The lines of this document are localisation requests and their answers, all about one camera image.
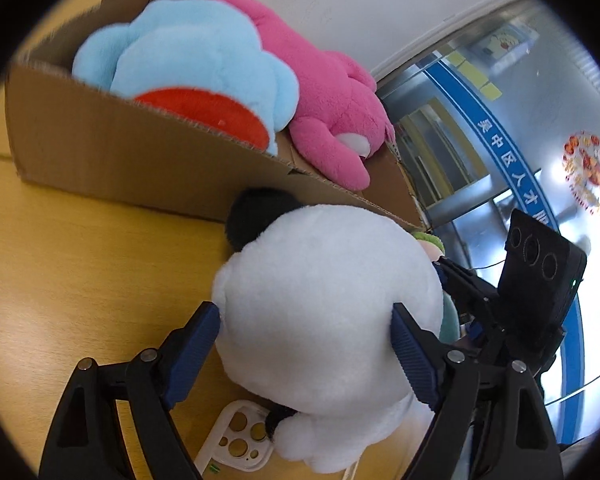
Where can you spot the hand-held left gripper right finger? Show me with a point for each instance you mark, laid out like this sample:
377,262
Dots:
412,355

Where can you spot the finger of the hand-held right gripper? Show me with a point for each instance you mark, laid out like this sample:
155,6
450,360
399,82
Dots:
467,287

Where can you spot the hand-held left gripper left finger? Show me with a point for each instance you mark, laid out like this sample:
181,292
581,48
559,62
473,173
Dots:
192,355

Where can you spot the white phone case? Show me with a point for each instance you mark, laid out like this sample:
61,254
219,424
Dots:
235,447

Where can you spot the white panda plush toy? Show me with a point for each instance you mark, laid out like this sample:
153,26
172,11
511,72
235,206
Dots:
320,285

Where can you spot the brown cardboard box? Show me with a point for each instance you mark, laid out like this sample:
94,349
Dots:
130,160

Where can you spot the pink plush toy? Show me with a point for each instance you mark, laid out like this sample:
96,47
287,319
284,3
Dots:
320,90

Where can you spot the light blue plush toy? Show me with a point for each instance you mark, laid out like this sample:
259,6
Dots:
180,55

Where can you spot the red window decoration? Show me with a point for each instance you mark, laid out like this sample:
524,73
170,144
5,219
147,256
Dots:
590,170

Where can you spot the blue sign band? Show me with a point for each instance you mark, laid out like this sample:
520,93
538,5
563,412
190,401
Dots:
485,130

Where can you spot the row of yellow sticky notes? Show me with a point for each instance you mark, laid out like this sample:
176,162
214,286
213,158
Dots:
475,72

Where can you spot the small wall poster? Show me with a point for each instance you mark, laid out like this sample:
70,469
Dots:
502,47

